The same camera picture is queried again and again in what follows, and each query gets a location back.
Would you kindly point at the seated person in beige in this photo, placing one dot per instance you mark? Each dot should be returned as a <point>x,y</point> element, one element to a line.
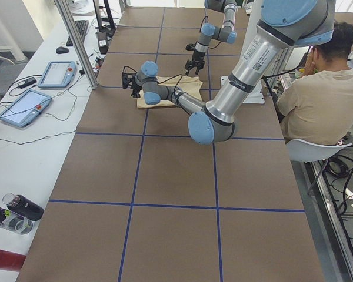
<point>318,107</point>

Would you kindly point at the far blue teach pendant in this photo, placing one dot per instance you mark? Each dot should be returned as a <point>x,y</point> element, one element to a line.
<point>57,74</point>

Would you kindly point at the white chair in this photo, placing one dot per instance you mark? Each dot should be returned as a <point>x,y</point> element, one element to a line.
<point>303,151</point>

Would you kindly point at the brown table mat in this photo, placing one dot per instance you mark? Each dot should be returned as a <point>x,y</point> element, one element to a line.
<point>138,200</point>

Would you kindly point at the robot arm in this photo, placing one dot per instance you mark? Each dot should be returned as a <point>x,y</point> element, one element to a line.
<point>282,25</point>
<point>208,31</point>

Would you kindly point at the black keyboard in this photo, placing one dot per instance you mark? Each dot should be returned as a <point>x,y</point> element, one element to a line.
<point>82,27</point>

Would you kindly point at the black computer mouse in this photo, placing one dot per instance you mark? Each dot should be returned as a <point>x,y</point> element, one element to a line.
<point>61,50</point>

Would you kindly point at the aluminium frame post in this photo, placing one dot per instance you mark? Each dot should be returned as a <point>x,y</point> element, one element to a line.
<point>73,33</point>

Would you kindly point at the blue teach pendant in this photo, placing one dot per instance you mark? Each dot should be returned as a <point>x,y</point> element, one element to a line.
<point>25,109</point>
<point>57,74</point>

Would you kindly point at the black water bottle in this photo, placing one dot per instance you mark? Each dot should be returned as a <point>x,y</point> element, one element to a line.
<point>23,206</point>

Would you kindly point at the beige long-sleeve printed shirt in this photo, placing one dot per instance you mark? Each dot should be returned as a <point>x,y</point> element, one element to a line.
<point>190,85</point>

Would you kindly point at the clear dark water bottle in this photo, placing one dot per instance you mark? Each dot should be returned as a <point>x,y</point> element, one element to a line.
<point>14,222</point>

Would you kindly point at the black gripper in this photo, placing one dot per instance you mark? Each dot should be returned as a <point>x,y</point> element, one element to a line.
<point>198,56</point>
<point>134,87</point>

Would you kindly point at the red bottle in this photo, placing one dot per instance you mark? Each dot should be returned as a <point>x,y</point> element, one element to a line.
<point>11,261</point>

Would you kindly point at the near blue teach pendant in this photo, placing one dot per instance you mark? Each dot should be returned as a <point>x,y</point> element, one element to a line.
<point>25,109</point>

